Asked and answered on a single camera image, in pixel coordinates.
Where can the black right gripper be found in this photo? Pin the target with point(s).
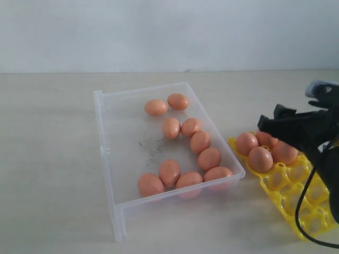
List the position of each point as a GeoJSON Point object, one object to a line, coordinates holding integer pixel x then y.
{"type": "Point", "coordinates": [305, 131]}

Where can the brown egg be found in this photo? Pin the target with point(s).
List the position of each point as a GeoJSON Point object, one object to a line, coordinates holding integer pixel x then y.
{"type": "Point", "coordinates": [156, 107]}
{"type": "Point", "coordinates": [178, 101]}
{"type": "Point", "coordinates": [189, 179]}
{"type": "Point", "coordinates": [150, 184]}
{"type": "Point", "coordinates": [265, 139]}
{"type": "Point", "coordinates": [190, 127]}
{"type": "Point", "coordinates": [209, 158]}
{"type": "Point", "coordinates": [217, 173]}
{"type": "Point", "coordinates": [260, 160]}
{"type": "Point", "coordinates": [171, 128]}
{"type": "Point", "coordinates": [245, 142]}
{"type": "Point", "coordinates": [282, 152]}
{"type": "Point", "coordinates": [169, 173]}
{"type": "Point", "coordinates": [200, 141]}

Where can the clear plastic box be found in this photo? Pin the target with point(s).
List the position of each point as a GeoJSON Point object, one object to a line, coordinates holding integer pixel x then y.
{"type": "Point", "coordinates": [132, 143]}

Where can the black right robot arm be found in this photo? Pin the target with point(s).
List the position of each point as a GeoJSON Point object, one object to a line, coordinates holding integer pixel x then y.
{"type": "Point", "coordinates": [327, 168]}

